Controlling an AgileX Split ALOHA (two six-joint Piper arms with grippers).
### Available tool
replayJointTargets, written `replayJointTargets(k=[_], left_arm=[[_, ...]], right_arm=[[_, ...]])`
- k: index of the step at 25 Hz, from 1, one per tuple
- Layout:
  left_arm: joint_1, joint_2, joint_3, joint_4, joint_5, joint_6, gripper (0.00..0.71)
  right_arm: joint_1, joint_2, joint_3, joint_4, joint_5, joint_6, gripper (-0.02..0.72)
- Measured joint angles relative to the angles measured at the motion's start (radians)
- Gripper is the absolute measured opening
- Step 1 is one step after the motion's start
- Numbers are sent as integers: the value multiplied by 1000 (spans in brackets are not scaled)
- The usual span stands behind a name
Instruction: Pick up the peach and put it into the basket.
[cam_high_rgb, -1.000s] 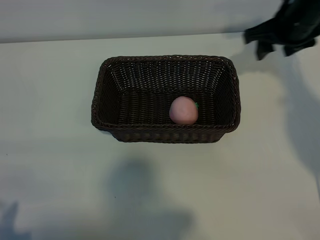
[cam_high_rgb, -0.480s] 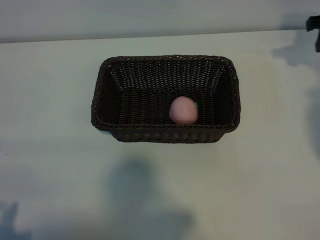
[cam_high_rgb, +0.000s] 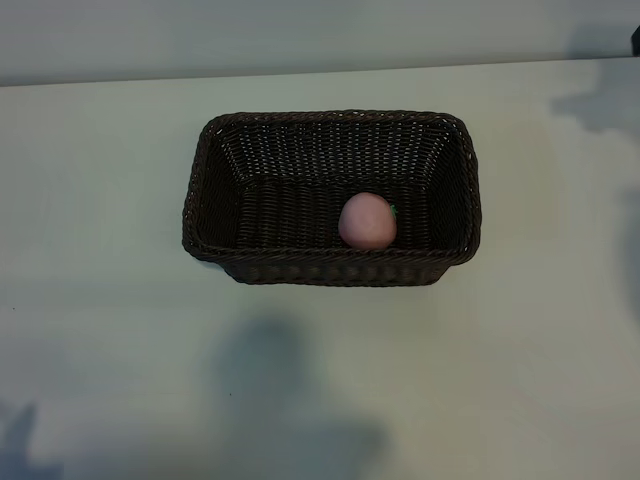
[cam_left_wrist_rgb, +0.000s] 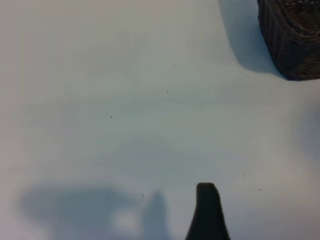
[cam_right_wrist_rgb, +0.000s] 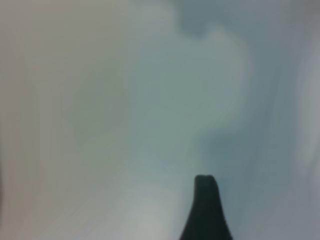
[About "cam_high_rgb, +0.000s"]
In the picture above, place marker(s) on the dark brown wicker basket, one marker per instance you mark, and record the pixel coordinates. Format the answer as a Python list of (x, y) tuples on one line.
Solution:
[(280, 210)]

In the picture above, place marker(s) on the pink peach with green leaf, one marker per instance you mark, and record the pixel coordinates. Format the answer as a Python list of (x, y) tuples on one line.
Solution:
[(367, 222)]

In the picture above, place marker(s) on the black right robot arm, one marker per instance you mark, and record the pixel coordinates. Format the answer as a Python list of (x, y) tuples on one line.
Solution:
[(635, 46)]

